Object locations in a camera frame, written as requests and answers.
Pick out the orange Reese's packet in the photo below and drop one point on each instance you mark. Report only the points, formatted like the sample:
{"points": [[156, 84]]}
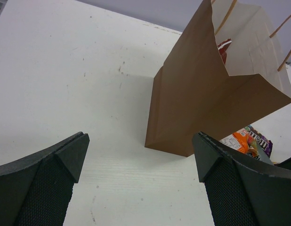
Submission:
{"points": [[242, 142]]}

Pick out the red Doritos chip bag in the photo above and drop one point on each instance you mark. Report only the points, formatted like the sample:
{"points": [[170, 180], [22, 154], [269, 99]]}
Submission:
{"points": [[222, 48]]}

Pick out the brown M&M's packet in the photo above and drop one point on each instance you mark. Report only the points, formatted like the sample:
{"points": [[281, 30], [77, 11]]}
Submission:
{"points": [[260, 147]]}

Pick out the brown paper bag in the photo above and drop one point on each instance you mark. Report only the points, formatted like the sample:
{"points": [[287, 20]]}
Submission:
{"points": [[195, 91]]}

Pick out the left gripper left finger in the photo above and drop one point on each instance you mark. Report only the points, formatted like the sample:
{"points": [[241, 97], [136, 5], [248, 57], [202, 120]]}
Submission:
{"points": [[36, 190]]}

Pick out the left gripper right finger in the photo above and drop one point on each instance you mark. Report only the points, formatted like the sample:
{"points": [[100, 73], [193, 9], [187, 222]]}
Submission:
{"points": [[242, 191]]}

